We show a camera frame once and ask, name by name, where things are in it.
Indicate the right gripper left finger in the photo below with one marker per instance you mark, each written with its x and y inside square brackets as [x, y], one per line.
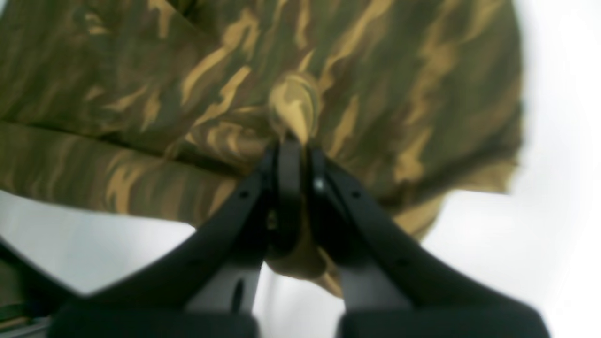
[205, 287]

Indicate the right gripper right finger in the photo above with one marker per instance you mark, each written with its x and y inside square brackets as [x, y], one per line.
[392, 287]

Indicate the camouflage T-shirt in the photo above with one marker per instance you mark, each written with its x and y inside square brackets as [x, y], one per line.
[158, 108]

